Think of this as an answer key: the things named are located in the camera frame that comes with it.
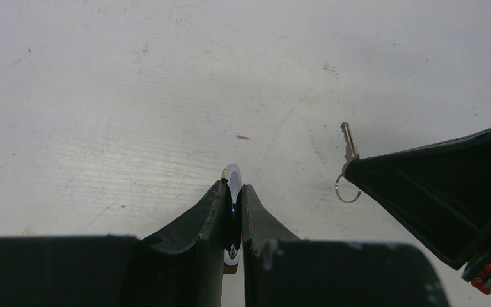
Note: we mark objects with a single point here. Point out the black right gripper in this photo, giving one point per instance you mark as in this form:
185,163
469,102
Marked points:
441,193

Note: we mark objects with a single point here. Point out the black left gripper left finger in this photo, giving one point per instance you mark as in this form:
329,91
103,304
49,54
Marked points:
179,265

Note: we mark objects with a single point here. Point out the large brass padlock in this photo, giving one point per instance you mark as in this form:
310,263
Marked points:
231,176

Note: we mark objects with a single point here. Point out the large padlock silver key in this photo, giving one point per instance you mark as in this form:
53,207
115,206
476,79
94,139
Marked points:
350,155

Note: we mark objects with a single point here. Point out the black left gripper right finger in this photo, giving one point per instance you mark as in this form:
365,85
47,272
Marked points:
281,269

